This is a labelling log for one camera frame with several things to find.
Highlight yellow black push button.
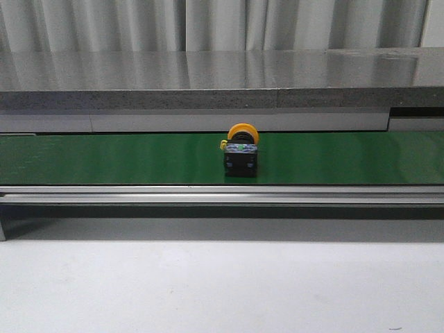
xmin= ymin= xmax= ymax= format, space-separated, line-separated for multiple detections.
xmin=220 ymin=123 xmax=259 ymax=178

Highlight grey panel under counter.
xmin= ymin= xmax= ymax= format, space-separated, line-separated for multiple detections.
xmin=1 ymin=107 xmax=443 ymax=133

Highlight grey stone counter slab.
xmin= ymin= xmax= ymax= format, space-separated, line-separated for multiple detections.
xmin=1 ymin=48 xmax=443 ymax=110

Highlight aluminium conveyor frame rail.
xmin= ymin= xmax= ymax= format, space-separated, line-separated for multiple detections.
xmin=1 ymin=185 xmax=443 ymax=243

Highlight green conveyor belt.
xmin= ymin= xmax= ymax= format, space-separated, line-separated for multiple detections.
xmin=1 ymin=132 xmax=443 ymax=185

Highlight white pleated curtain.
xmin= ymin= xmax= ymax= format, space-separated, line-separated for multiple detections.
xmin=1 ymin=1 xmax=428 ymax=52

